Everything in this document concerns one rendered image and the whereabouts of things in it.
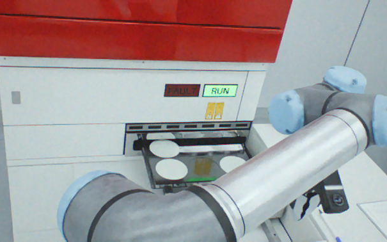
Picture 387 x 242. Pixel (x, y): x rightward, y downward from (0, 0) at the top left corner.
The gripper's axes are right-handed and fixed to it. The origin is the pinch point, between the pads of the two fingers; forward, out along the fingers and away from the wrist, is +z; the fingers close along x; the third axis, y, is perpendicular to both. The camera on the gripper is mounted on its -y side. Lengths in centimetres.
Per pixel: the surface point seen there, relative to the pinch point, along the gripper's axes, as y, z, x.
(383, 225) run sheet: 7.8, 13.8, -33.9
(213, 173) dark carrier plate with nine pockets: 40.2, 20.8, 3.9
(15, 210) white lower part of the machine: 59, 48, 65
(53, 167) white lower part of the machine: 59, 30, 52
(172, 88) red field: 58, 0, 16
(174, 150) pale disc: 53, 21, 14
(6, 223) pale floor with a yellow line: 115, 111, 75
